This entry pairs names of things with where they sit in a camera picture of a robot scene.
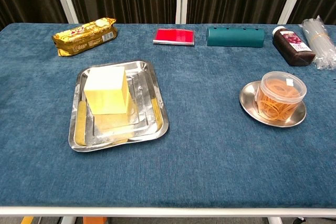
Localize yellow sponge block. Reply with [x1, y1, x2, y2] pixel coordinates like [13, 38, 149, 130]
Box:
[83, 66, 131, 115]

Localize rectangular steel tray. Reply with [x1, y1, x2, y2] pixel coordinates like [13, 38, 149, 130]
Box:
[68, 60, 170, 153]

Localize red ink pad box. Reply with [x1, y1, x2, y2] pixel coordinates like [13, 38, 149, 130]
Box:
[153, 28, 196, 46]

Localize blue tablecloth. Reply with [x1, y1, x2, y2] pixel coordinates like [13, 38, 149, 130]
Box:
[0, 23, 336, 209]

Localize round steel plate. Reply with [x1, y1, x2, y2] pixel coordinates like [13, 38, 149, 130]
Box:
[239, 80, 307, 128]

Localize teal holder with holes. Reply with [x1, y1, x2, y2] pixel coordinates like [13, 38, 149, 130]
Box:
[206, 27, 265, 47]

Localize gold biscuit packet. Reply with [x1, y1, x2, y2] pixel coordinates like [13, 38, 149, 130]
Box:
[51, 17, 118, 57]

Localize dark juice bottle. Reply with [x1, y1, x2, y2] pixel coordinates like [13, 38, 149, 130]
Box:
[272, 26, 316, 67]

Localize clear plastic straw bundle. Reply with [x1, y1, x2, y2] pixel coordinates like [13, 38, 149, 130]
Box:
[299, 15, 336, 70]

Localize white table frame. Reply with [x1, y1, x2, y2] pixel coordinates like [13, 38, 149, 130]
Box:
[0, 206, 336, 224]

